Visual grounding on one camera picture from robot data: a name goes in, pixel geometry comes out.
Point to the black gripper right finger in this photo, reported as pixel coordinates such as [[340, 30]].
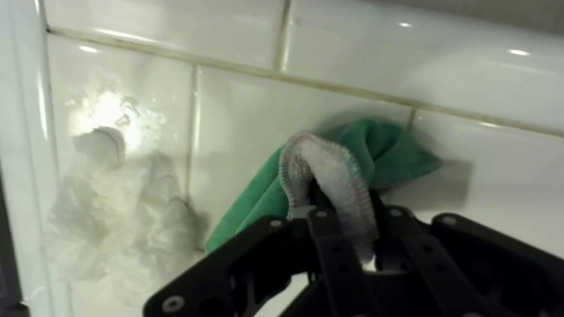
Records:
[[468, 270]]

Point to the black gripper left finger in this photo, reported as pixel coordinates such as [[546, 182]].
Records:
[[246, 264]]

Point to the green towel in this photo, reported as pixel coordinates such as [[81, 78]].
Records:
[[387, 152]]

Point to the white gas stove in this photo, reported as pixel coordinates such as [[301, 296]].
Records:
[[17, 116]]

